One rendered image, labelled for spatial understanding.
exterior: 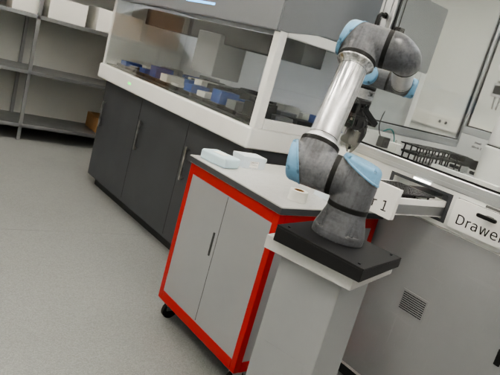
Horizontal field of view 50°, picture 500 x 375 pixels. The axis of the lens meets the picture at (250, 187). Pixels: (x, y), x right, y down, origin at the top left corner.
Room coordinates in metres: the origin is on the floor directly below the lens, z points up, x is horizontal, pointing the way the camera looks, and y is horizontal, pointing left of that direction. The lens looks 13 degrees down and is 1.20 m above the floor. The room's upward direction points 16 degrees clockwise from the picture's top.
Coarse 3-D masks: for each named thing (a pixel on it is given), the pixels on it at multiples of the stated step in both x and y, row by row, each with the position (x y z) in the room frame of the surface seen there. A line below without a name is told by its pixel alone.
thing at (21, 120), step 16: (32, 16) 4.59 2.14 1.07; (96, 32) 4.92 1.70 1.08; (32, 48) 4.62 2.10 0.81; (0, 64) 4.50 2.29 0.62; (16, 64) 4.81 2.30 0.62; (32, 64) 4.63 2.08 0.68; (16, 80) 5.00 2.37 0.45; (64, 80) 4.80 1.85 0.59; (80, 80) 4.92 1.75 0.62; (96, 80) 5.27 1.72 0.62; (0, 112) 4.83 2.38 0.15; (16, 112) 5.02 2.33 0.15; (32, 128) 4.69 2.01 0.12; (48, 128) 4.77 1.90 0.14; (64, 128) 4.92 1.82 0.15; (80, 128) 5.13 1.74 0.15
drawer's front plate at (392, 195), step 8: (384, 184) 1.83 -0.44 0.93; (376, 192) 1.84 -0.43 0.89; (384, 192) 1.82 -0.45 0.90; (392, 192) 1.80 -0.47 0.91; (400, 192) 1.78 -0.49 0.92; (376, 200) 1.83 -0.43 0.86; (392, 200) 1.79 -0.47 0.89; (376, 208) 1.83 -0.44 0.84; (384, 208) 1.81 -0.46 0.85; (392, 208) 1.78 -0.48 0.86; (384, 216) 1.80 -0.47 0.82; (392, 216) 1.78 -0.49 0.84
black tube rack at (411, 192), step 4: (380, 180) 2.06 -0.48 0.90; (384, 180) 2.10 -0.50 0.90; (388, 184) 2.03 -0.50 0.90; (392, 184) 2.05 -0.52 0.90; (396, 184) 2.08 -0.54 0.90; (400, 184) 2.11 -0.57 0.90; (404, 184) 2.14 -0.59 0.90; (400, 188) 2.00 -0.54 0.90; (404, 188) 2.03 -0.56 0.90; (408, 188) 2.06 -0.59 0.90; (412, 188) 2.08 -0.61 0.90; (404, 192) 1.94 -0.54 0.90; (408, 192) 1.97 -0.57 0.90; (412, 192) 2.00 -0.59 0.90; (416, 192) 2.02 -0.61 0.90; (420, 192) 2.06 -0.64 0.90; (404, 196) 2.02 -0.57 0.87; (408, 196) 2.05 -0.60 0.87; (412, 196) 2.08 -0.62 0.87; (420, 196) 1.97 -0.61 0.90; (424, 196) 1.98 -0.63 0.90; (428, 196) 2.00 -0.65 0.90; (432, 196) 2.02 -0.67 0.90
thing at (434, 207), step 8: (424, 192) 2.11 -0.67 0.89; (400, 200) 1.83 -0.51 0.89; (408, 200) 1.86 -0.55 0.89; (416, 200) 1.89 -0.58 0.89; (424, 200) 1.92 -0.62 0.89; (432, 200) 1.97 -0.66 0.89; (440, 200) 2.05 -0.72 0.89; (400, 208) 1.83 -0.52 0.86; (408, 208) 1.86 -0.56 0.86; (416, 208) 1.89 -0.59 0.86; (424, 208) 1.93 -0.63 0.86; (432, 208) 1.96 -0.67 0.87; (440, 208) 2.00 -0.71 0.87; (424, 216) 1.94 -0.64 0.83; (432, 216) 1.98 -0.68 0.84; (440, 216) 2.02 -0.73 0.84
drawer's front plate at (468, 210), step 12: (456, 204) 1.96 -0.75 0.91; (468, 204) 1.93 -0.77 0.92; (456, 216) 1.95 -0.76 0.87; (468, 216) 1.92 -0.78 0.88; (492, 216) 1.86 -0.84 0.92; (456, 228) 1.94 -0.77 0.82; (468, 228) 1.91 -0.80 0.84; (492, 228) 1.85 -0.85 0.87; (480, 240) 1.87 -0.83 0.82; (492, 240) 1.84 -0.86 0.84
